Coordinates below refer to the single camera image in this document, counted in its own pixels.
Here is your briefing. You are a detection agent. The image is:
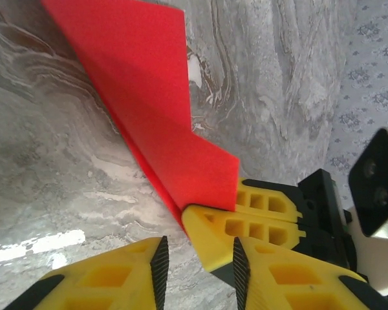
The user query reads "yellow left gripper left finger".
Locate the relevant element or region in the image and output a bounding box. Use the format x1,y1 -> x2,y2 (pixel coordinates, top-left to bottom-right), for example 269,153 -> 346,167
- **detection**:
7,234 -> 169,310

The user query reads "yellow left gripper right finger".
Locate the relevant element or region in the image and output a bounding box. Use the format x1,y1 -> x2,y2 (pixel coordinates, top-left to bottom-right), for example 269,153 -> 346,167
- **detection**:
232,236 -> 388,310

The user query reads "red paper sheet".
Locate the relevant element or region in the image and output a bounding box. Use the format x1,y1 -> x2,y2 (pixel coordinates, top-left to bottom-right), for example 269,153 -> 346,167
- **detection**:
40,0 -> 240,227

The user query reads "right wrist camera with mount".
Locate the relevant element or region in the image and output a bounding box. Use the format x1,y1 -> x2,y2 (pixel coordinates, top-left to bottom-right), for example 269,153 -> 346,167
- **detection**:
342,127 -> 388,296

